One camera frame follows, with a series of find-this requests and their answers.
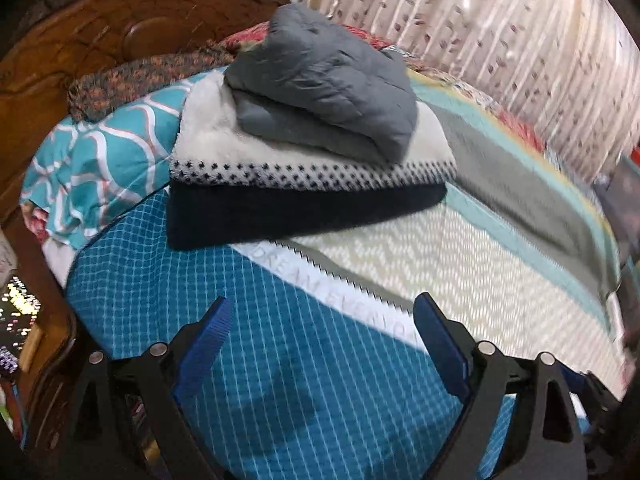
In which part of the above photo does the grey padded jacket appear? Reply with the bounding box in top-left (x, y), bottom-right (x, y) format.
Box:
top-left (223, 2), bottom-right (418, 165)

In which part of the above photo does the dark patterned pillow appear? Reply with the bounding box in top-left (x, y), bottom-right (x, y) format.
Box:
top-left (67, 50), bottom-right (238, 122)

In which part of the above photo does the beige leaf print curtain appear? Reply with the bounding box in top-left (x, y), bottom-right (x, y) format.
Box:
top-left (300, 0), bottom-right (640, 181)

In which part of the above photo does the teal checked bed blanket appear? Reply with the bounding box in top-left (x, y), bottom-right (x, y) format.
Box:
top-left (65, 180), bottom-right (626, 480)

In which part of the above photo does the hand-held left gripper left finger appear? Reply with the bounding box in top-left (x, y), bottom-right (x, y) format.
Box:
top-left (65, 296), bottom-right (233, 480)

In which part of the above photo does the striped patchwork quilt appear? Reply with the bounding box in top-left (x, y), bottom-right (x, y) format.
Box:
top-left (380, 45), bottom-right (626, 331)

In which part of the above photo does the carved wooden headboard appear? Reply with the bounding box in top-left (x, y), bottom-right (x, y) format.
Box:
top-left (0, 0), bottom-right (292, 261)

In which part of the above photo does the speckled dark bedside item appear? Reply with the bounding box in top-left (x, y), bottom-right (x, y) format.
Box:
top-left (0, 275), bottom-right (43, 373)

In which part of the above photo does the folded white and black sweater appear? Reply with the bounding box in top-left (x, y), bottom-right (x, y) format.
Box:
top-left (166, 67), bottom-right (458, 252)

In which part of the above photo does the teal wave pattern pillow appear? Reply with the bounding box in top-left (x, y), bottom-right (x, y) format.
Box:
top-left (20, 71), bottom-right (221, 251)

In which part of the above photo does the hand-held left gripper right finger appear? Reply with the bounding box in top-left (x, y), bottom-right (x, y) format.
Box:
top-left (412, 292), bottom-right (588, 480)

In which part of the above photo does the red patterned pillow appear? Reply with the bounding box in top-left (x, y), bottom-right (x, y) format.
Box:
top-left (220, 22), bottom-right (401, 58)

